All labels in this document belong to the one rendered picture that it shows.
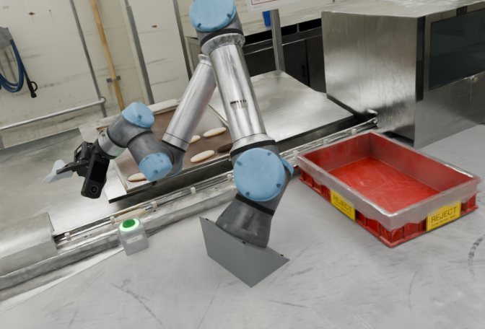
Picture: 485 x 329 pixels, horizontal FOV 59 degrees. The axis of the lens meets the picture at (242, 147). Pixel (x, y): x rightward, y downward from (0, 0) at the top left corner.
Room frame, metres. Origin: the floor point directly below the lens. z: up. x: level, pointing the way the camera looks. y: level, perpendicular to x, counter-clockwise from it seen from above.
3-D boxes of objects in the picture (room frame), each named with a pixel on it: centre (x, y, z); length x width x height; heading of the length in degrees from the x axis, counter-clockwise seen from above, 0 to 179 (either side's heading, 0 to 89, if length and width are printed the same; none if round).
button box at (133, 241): (1.10, 0.37, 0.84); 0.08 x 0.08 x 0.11; 23
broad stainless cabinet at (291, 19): (4.03, -0.72, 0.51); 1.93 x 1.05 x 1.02; 113
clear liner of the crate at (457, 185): (1.17, -0.41, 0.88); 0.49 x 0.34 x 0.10; 20
